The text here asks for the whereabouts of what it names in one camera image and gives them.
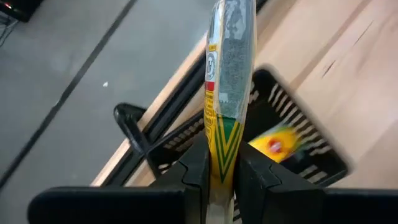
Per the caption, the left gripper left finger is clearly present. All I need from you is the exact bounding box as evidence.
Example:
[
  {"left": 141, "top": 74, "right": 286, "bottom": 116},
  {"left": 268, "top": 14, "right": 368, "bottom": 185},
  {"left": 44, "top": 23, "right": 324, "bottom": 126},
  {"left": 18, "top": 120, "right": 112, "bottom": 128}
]
[{"left": 149, "top": 132, "right": 210, "bottom": 224}]

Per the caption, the black plastic basket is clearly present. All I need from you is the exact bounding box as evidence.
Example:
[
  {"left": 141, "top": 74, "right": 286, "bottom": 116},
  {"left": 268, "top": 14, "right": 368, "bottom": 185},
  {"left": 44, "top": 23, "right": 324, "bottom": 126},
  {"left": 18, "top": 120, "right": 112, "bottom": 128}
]
[{"left": 148, "top": 64, "right": 351, "bottom": 223}]

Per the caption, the staples packet yellow green print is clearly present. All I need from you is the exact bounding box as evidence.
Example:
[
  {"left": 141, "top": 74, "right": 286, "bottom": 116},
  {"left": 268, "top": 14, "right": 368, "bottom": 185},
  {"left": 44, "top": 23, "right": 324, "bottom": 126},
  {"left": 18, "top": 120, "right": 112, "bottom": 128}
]
[{"left": 203, "top": 0, "right": 257, "bottom": 224}]

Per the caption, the packet with yellow green print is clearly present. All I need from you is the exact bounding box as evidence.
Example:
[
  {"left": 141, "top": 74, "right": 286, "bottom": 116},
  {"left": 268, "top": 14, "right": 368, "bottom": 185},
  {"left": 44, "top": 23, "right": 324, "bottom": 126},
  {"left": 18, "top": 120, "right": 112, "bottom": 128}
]
[{"left": 248, "top": 124, "right": 303, "bottom": 164}]

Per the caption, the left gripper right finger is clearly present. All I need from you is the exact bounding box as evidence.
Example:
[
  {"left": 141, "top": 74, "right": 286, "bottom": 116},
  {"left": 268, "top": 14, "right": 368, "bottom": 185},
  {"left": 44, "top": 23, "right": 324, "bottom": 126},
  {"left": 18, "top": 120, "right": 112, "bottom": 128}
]
[{"left": 233, "top": 140, "right": 327, "bottom": 224}]

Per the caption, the black device with red light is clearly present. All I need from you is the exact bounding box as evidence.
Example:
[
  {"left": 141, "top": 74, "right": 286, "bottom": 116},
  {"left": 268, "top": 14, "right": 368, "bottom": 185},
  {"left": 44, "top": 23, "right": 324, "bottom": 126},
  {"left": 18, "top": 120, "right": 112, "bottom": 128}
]
[{"left": 0, "top": 0, "right": 44, "bottom": 22}]

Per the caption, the black clamp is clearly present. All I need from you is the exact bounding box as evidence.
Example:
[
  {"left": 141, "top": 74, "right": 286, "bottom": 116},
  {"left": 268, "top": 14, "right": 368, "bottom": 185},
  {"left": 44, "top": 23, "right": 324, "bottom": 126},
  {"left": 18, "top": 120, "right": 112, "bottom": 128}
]
[{"left": 113, "top": 102, "right": 165, "bottom": 180}]

